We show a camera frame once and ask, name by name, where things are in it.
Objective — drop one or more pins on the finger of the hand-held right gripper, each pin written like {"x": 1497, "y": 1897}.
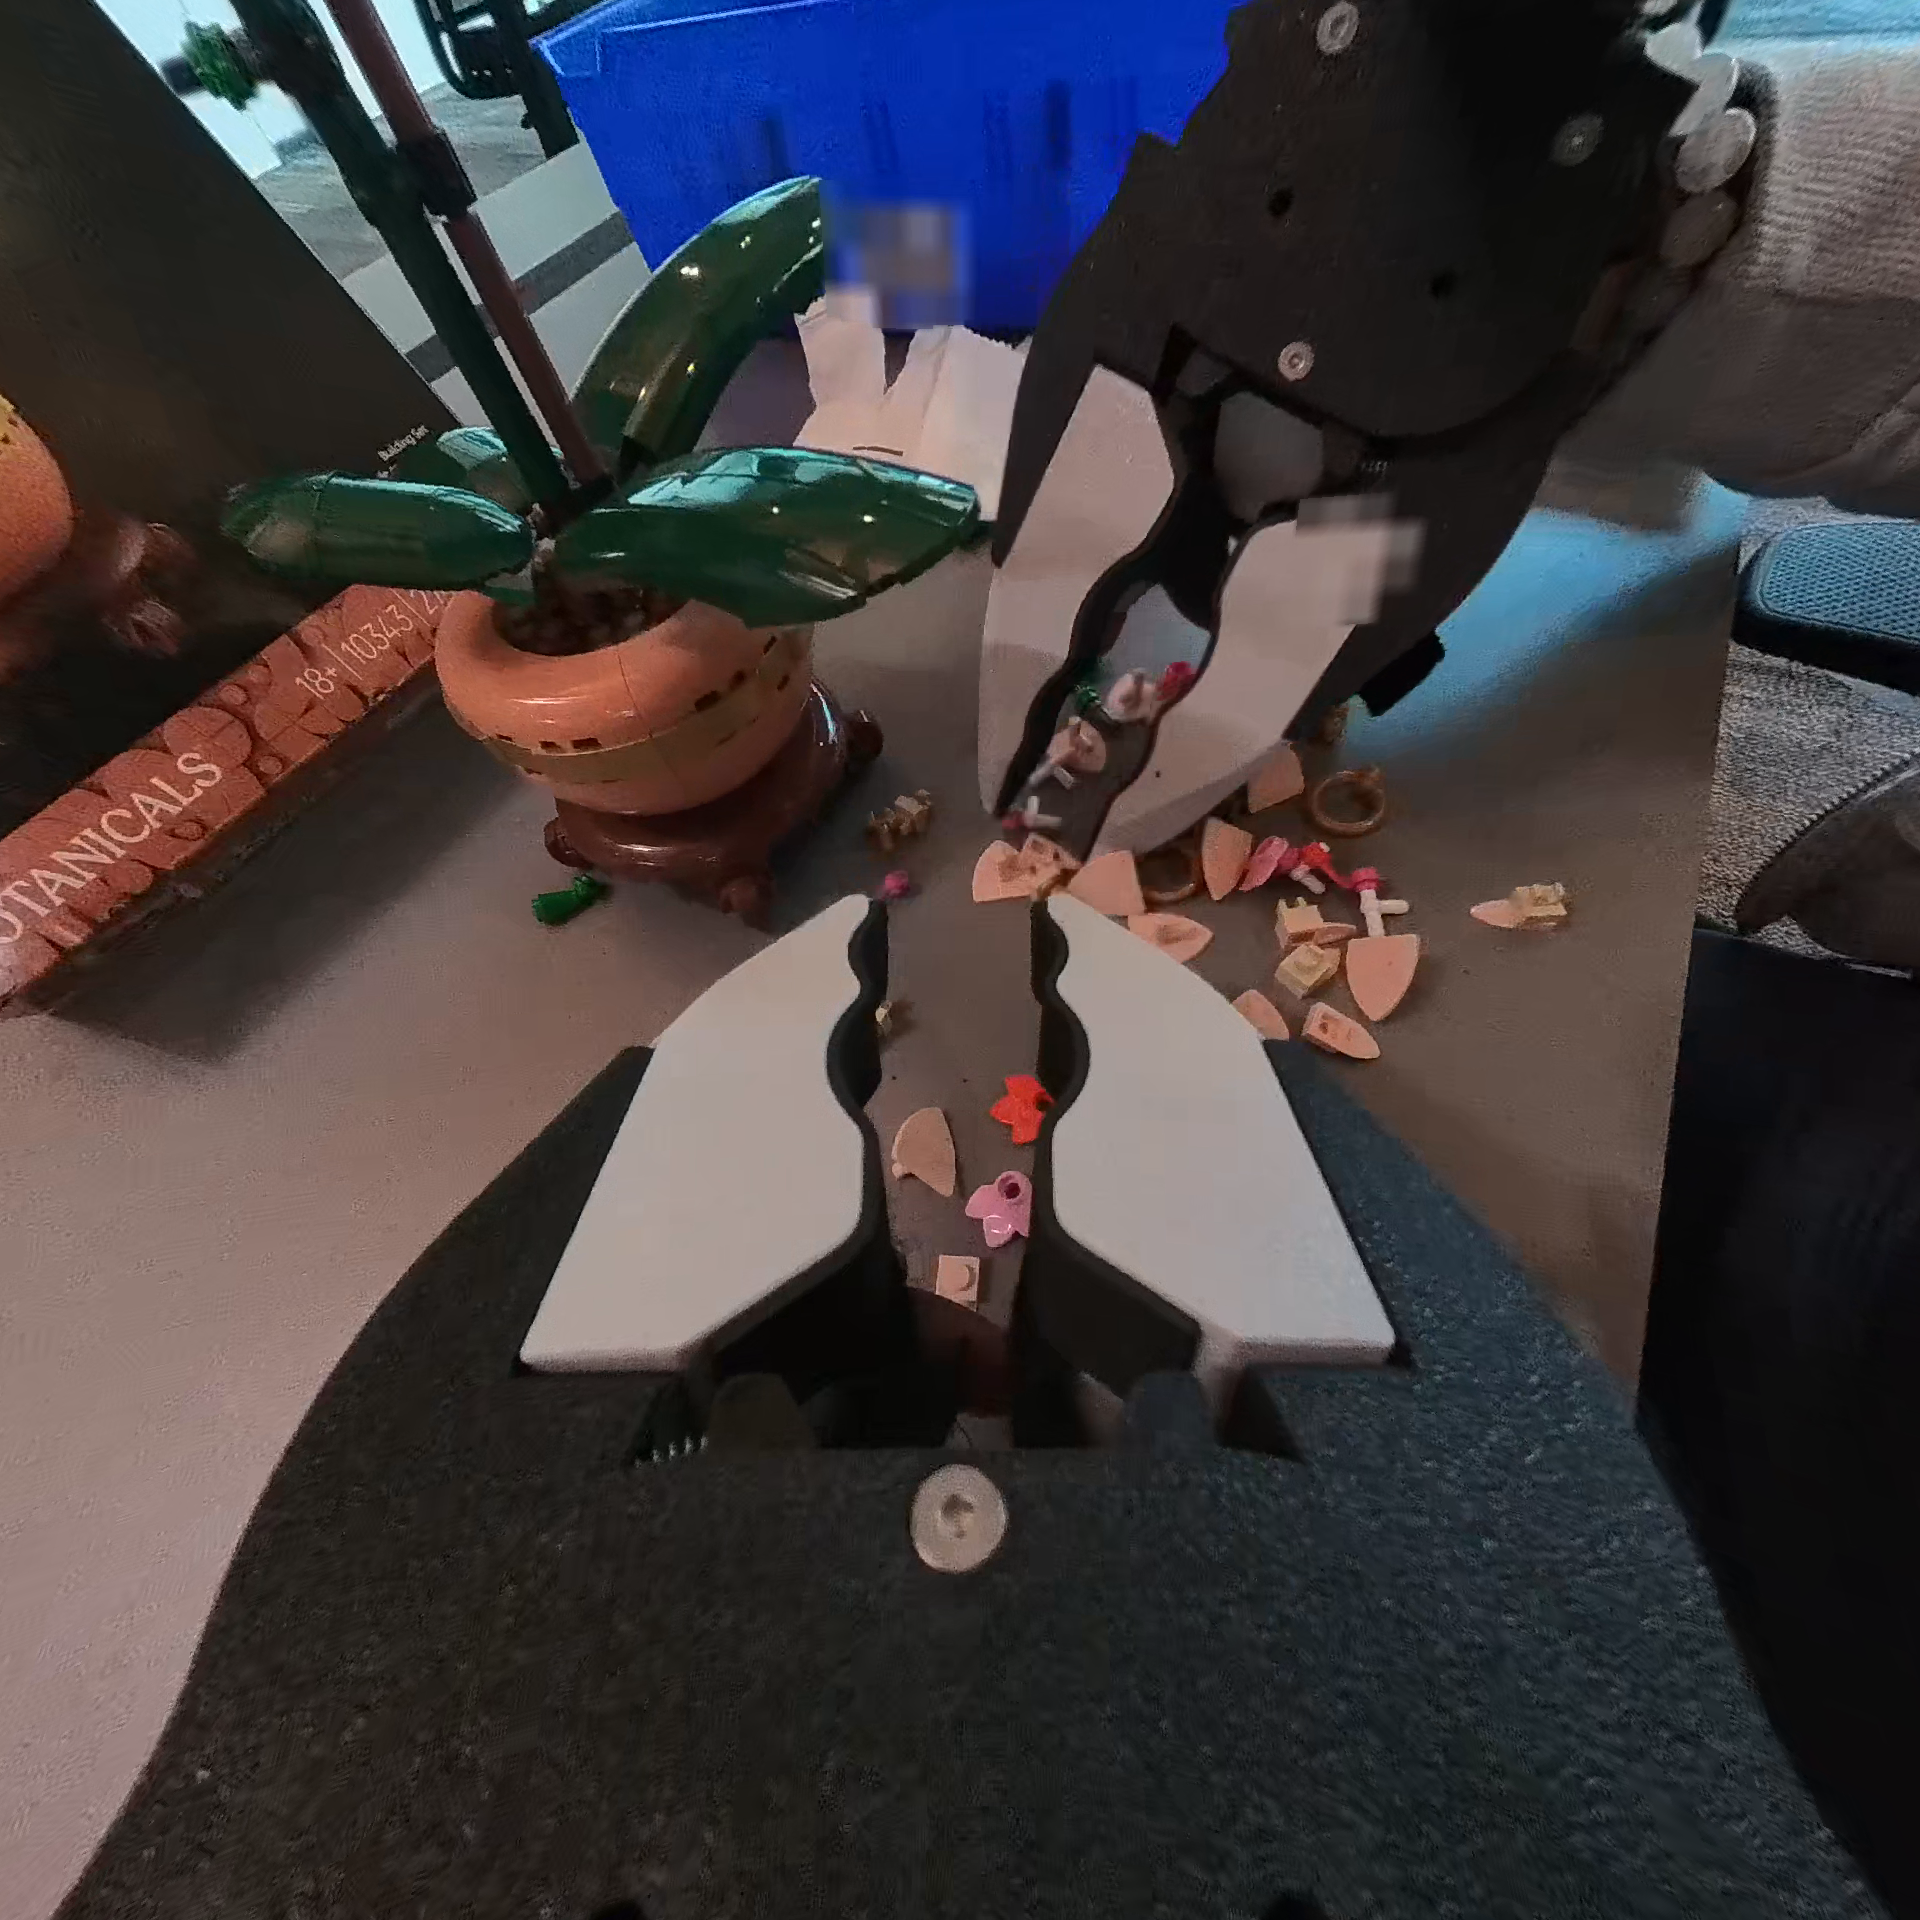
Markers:
{"x": 1257, "y": 679}
{"x": 1065, "y": 575}

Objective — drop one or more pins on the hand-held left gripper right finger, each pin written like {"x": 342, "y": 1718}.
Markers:
{"x": 1213, "y": 1167}

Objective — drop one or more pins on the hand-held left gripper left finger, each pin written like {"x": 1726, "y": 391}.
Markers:
{"x": 720, "y": 1151}

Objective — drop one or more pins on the pile of small toy bricks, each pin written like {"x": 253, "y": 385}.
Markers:
{"x": 1377, "y": 968}

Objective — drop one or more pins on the person's right forearm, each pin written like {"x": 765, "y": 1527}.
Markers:
{"x": 1803, "y": 301}

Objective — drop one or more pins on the grey desk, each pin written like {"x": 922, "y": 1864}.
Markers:
{"x": 225, "y": 1200}

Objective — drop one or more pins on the white paper bag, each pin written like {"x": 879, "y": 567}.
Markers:
{"x": 929, "y": 422}

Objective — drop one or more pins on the red flower brick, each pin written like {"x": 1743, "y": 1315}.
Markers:
{"x": 1020, "y": 1105}

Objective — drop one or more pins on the small green brick piece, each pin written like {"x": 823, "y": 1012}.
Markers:
{"x": 570, "y": 901}

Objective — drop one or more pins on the toy brick potted plant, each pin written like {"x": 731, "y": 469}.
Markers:
{"x": 629, "y": 704}

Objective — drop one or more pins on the blue plastic bin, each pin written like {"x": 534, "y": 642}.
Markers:
{"x": 904, "y": 123}

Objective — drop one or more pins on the person's leg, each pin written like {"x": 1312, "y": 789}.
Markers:
{"x": 1803, "y": 1350}

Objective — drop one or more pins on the dark orchid picture box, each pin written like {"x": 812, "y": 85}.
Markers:
{"x": 149, "y": 375}

